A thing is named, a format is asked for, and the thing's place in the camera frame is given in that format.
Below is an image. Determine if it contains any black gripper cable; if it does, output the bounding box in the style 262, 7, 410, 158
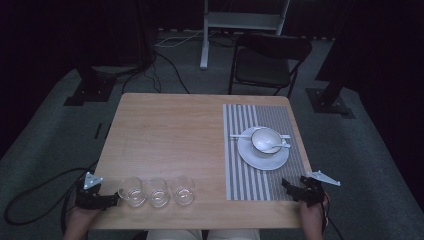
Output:
3, 159, 100, 234
319, 196, 346, 240

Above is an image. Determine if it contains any person's left hand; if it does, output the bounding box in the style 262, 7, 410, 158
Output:
66, 205, 102, 232

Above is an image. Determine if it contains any black floor cable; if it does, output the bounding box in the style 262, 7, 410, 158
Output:
121, 49, 191, 95

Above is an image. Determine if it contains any white metal stand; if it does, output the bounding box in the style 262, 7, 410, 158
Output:
199, 0, 292, 71

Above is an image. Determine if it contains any black stand base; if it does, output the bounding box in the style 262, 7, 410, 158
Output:
305, 0, 356, 120
63, 64, 118, 107

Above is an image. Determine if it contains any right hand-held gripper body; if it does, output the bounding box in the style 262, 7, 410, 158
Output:
299, 170, 342, 208

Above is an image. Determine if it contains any white floor cable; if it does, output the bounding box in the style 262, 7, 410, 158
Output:
154, 29, 205, 48

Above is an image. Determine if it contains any black folding chair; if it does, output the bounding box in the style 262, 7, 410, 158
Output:
227, 32, 313, 100

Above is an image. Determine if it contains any white bowl with dark rim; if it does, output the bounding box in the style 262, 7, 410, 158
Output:
250, 127, 285, 156

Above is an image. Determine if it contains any grey striped placemat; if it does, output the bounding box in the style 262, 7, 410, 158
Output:
222, 103, 307, 202

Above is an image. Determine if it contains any person's right hand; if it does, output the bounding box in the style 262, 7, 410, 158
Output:
298, 192, 332, 232

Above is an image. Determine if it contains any clear drinking glass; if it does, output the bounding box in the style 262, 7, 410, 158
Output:
171, 175, 196, 207
117, 176, 148, 209
146, 177, 171, 209

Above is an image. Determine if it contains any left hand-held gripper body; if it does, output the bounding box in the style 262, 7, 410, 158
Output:
74, 171, 105, 211

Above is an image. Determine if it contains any white plate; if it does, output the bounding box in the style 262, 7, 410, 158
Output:
236, 126, 291, 172

